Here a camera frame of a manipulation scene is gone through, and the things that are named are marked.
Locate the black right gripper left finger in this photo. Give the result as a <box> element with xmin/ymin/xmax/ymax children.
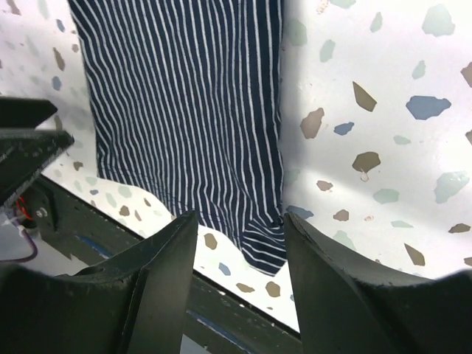
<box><xmin>1</xmin><ymin>212</ymin><xmax>198</xmax><ymax>353</ymax></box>

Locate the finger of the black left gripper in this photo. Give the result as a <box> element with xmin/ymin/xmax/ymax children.
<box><xmin>1</xmin><ymin>96</ymin><xmax>74</xmax><ymax>207</ymax></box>

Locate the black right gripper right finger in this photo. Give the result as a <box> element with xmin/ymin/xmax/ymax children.
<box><xmin>284</xmin><ymin>213</ymin><xmax>471</xmax><ymax>353</ymax></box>

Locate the navy white striped underwear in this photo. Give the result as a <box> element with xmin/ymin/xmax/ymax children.
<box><xmin>69</xmin><ymin>1</ymin><xmax>286</xmax><ymax>275</ymax></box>

